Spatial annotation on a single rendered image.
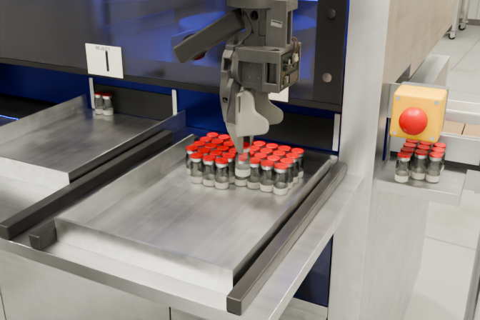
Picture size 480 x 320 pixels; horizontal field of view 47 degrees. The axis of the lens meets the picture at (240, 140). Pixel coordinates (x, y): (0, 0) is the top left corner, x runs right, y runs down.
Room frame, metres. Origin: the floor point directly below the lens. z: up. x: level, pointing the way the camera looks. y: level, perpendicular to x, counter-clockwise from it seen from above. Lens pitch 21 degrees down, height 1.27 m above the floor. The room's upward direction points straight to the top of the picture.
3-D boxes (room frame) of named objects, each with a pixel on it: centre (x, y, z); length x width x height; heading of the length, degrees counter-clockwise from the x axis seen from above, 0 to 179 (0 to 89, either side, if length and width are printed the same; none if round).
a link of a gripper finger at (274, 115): (0.73, -0.03, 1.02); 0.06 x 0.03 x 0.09; 63
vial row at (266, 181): (0.80, 0.01, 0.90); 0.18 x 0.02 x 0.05; 63
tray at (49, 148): (0.97, 0.30, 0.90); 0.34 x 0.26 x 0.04; 154
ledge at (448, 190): (0.85, -0.31, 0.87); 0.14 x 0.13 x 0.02; 154
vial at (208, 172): (0.80, 0.05, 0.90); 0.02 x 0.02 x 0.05
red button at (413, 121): (0.78, -0.26, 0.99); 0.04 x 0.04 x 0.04; 64
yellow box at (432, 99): (0.82, -0.28, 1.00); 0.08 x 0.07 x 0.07; 154
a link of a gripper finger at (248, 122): (0.69, -0.01, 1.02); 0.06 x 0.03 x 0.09; 63
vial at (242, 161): (0.72, 0.00, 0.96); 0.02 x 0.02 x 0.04
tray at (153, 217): (0.72, 0.05, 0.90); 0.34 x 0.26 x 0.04; 153
